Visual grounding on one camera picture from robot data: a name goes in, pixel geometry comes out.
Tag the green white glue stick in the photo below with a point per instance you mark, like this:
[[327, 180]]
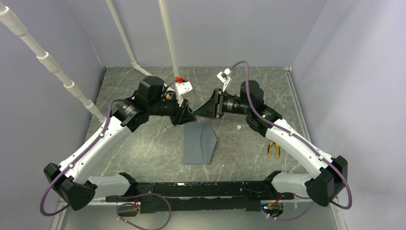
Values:
[[197, 111]]

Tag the grey envelope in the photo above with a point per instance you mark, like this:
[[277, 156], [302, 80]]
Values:
[[198, 143]]

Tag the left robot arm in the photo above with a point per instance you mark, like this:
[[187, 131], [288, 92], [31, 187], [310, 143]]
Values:
[[72, 178]]

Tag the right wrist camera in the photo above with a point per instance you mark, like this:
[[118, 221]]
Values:
[[224, 77]]

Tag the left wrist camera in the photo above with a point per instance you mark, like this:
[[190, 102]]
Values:
[[181, 90]]

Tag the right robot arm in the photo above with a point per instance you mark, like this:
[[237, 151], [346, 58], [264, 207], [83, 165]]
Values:
[[326, 176]]

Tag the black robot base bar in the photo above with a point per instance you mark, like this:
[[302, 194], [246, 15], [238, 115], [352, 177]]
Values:
[[195, 196]]

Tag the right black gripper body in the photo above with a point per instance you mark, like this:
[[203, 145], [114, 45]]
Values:
[[219, 104]]

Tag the white pvc pipe frame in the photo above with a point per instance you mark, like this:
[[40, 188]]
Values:
[[14, 24]]

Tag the yellow handled pliers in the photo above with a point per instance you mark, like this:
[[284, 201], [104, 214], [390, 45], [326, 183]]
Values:
[[274, 147]]

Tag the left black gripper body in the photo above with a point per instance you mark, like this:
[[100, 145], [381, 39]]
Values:
[[171, 108]]

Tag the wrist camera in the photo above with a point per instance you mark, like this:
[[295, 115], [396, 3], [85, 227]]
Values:
[[224, 77], [181, 90]]

